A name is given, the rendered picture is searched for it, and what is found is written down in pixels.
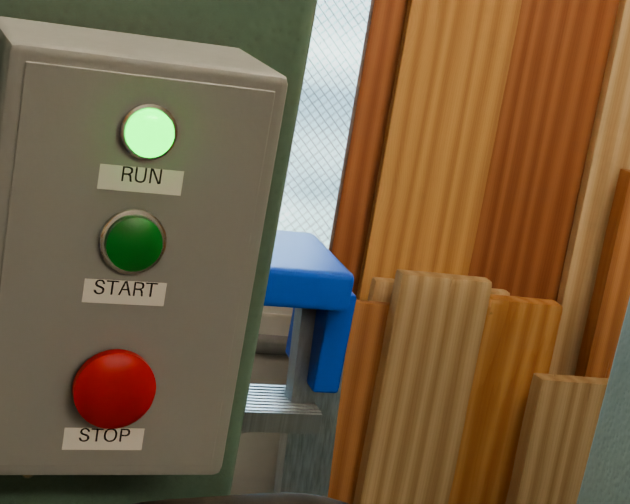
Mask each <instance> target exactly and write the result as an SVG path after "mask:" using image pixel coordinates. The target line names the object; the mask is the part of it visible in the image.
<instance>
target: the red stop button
mask: <svg viewBox="0 0 630 504"><path fill-rule="evenodd" d="M155 393H156V380H155V377H154V374H153V372H152V370H151V368H150V366H149V365H148V363H147V362H146V361H145V360H144V359H143V358H142V357H141V356H139V355H138V354H136V353H134V352H132V351H128V350H123V349H111V350H106V351H103V352H100V353H98V354H96V355H94V356H92V357H91V358H89V359H88V360H87V361H86V362H85V363H84V364H83V365H82V366H81V367H80V369H79V370H78V372H77V373H76V376H75V378H74V381H73V385H72V396H73V400H74V403H75V406H76V408H77V410H78V412H79V414H80V415H81V416H82V417H83V418H84V419H85V420H86V421H87V422H89V423H90V424H92V425H94V426H97V427H100V428H105V429H117V428H121V427H125V426H128V425H130V424H132V423H134V422H136V421H137V420H138V419H140V418H141V417H142V416H143V415H144V414H145V413H146V412H147V411H148V409H149V408H150V406H151V405H152V402H153V400H154V397H155Z"/></svg>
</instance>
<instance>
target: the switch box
mask: <svg viewBox="0 0 630 504"><path fill-rule="evenodd" d="M287 87H288V83H287V78H286V76H284V75H282V74H281V73H279V72H277V71H276V70H274V69H272V68H271V67H269V66H267V65H266V64H264V63H262V62H261V61H259V60H257V59H256V58H254V57H253V56H251V55H249V54H248V53H246V52H244V51H243V50H241V49H239V48H235V47H228V46H220V45H213V44H205V43H198V42H190V41H183V40H175V39H168V38H160V37H153V36H145V35H138V34H130V33H123V32H115V31H108V30H100V29H93V28H85V27H78V26H70V25H63V24H55V23H48V22H40V21H33V20H25V19H18V18H10V17H3V16H0V475H214V474H217V473H219V471H220V469H221V467H222V462H223V456H224V451H225V445H226V439H227V433H228V428H229V422H230V416H231V410H232V404H233V399H234V393H235V387H236V381H237V376H238V370H239V364H240V358H241V353H242V347H243V341H244V335H245V330H246V324H247V318H248V312H249V306H250V301H251V295H252V289H253V283H254V278H255V272H256V266H257V260H258V255H259V249H260V243H261V237H262V232H263V226H264V220H265V214H266V208H267V203H268V197H269V191H270V185H271V180H272V174H273V168H274V162H275V157H276V151H277V145H278V139H279V134H280V128H281V122H282V116H283V110H284V105H285V99H286V93H287ZM143 103H154V104H158V105H161V106H163V107H164V108H166V109H167V110H168V111H169V112H170V113H171V114H172V115H173V117H174V119H175V121H176V124H177V130H178V131H177V138H176V142H175V144H174V146H173V147H172V149H171V150H170V151H169V152H168V153H167V154H166V155H164V156H163V157H161V158H159V159H156V160H151V161H145V160H140V159H137V158H135V157H133V156H132V155H130V154H129V153H128V152H127V151H126V149H125V148H124V146H123V145H122V143H121V140H120V134H119V131H120V125H121V122H122V119H123V117H124V116H125V115H126V113H127V112H128V111H129V110H130V109H132V108H133V107H135V106H137V105H140V104H143ZM100 164H110V165H121V166H132V167H142V168H153V169H164V170H175V171H184V176H183V183H182V189H181V196H177V195H165V194H154V193H142V192H130V191H118V190H106V189H97V184H98V177H99V169H100ZM127 209H142V210H145V211H148V212H150V213H151V214H153V215H154V216H155V217H156V218H157V219H158V220H159V221H160V222H161V224H162V225H163V227H164V230H165V232H166V238H167V240H166V248H165V251H164V254H163V256H162V258H161V259H160V260H159V262H158V263H157V264H156V265H155V266H154V267H152V268H151V269H149V270H147V271H145V272H143V273H139V274H132V275H128V274H122V273H119V272H117V271H115V270H113V269H112V268H110V267H109V266H108V265H107V264H106V262H105V261H104V259H103V258H102V256H101V253H100V251H99V235H100V232H101V230H102V227H103V226H104V224H105V223H106V222H107V220H108V219H110V218H111V217H112V216H113V215H115V214H116V213H118V212H120V211H123V210H127ZM85 278H87V279H105V280H122V281H139V282H157V283H167V287H166V293H165V300H164V306H147V305H127V304H108V303H88V302H82V296H83V288H84V281H85ZM111 349H123V350H128V351H132V352H134V353H136V354H138V355H139V356H141V357H142V358H143V359H144V360H145V361H146V362H147V363H148V365H149V366H150V368H151V370H152V372H153V374H154V377H155V380H156V393H155V397H154V400H153V402H152V405H151V406H150V408H149V409H148V411H147V412H146V413H145V414H144V415H143V416H142V417H141V418H140V419H138V420H137V421H136V422H134V423H132V424H130V425H128V426H125V427H121V428H143V429H145V430H144V437H143V443H142V450H62V444H63V437H64V429H65V428H100V427H97V426H94V425H92V424H90V423H89V422H87V421H86V420H85V419H84V418H83V417H82V416H81V415H80V414H79V412H78V410H77V408H76V406H75V403H74V400H73V396H72V385H73V381H74V378H75V376H76V373H77V372H78V370H79V369H80V367H81V366H82V365H83V364H84V363H85V362H86V361H87V360H88V359H89V358H91V357H92V356H94V355H96V354H98V353H100V352H103V351H106V350H111Z"/></svg>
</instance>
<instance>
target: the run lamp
mask: <svg viewBox="0 0 630 504"><path fill-rule="evenodd" d="M177 131H178V130H177V124H176V121H175V119H174V117H173V115H172V114H171V113H170V112H169V111H168V110H167V109H166V108H164V107H163V106H161V105H158V104H154V103H143V104H140V105H137V106H135V107H133V108H132V109H130V110H129V111H128V112H127V113H126V115H125V116H124V117H123V119H122V122H121V125H120V131H119V134H120V140H121V143H122V145H123V146H124V148H125V149H126V151H127V152H128V153H129V154H130V155H132V156H133V157H135V158H137V159H140V160H145V161H151V160H156V159H159V158H161V157H163V156H164V155H166V154H167V153H168V152H169V151H170V150H171V149H172V147H173V146H174V144H175V142H176V138H177Z"/></svg>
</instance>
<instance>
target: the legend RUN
mask: <svg viewBox="0 0 630 504"><path fill-rule="evenodd" d="M183 176H184V171H175V170H164V169H153V168H142V167H132V166H121V165H110V164H100V169H99V177H98V184H97V189H106V190H118V191H130V192H142V193H154V194H165V195H177V196H181V189H182V183H183Z"/></svg>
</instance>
